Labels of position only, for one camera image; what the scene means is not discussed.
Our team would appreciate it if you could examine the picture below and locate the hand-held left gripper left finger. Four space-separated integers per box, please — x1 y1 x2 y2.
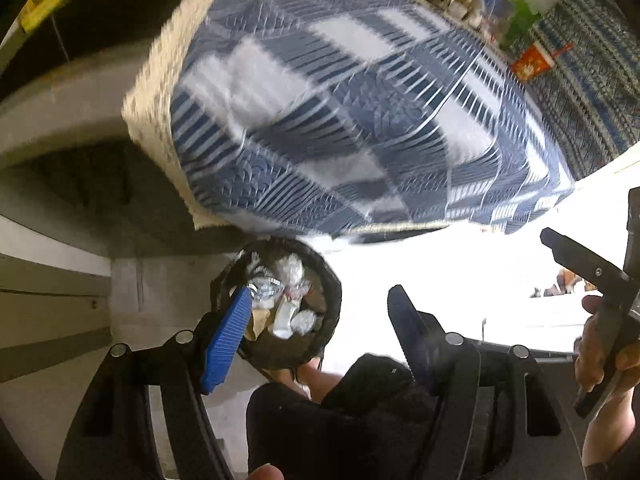
55 284 253 480

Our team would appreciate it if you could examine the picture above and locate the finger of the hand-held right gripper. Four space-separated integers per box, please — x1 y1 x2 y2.
624 187 640 281
540 227 631 292

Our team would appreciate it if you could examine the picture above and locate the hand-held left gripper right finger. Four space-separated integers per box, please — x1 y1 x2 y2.
387 284 586 480

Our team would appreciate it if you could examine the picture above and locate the brown paper cup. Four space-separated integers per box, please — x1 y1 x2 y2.
244 310 273 341

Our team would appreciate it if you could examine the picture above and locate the long white tissue wad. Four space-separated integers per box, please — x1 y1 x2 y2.
267 296 301 338

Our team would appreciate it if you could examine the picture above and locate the silver foil wrapper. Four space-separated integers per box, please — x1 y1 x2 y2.
247 275 286 306

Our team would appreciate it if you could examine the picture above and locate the white tissue ball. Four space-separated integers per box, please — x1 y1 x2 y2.
292 310 318 335
274 254 306 286

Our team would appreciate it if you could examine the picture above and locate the bin with black bag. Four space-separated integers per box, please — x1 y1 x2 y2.
209 237 343 372

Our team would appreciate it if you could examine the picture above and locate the person's right forearm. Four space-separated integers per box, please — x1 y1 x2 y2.
582 385 640 480

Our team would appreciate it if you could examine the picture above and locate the person's right hand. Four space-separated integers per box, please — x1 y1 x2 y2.
572 294 640 397

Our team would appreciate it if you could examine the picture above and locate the person's bare leg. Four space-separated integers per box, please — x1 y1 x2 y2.
292 360 351 403

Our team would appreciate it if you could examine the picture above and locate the person's dark clothing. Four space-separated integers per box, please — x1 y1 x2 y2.
246 352 451 480

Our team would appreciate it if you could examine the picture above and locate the red paper cup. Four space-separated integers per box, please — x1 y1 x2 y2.
510 42 556 83

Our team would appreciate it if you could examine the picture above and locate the blue patterned tablecloth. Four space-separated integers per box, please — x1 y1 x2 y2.
122 0 576 246

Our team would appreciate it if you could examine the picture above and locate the green plastic bag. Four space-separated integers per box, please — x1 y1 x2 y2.
500 0 543 51

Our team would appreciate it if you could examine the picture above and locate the clear blue plastic bag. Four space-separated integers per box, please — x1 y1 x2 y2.
470 0 516 36

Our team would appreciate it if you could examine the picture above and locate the blue patterned wall cloth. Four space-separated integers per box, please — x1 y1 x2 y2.
505 0 640 181

